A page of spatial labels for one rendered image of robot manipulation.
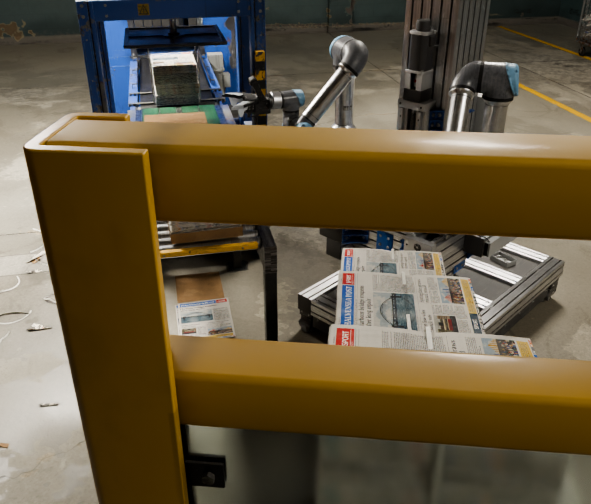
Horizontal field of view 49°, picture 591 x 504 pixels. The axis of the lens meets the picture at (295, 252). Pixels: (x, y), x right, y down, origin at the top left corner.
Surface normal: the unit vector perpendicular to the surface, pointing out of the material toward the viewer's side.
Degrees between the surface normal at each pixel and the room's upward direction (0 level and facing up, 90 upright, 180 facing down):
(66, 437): 0
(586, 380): 0
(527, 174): 90
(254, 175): 90
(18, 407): 0
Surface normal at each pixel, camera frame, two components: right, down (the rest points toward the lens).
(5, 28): 0.21, 0.47
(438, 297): -0.01, -0.88
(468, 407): -0.11, 0.48
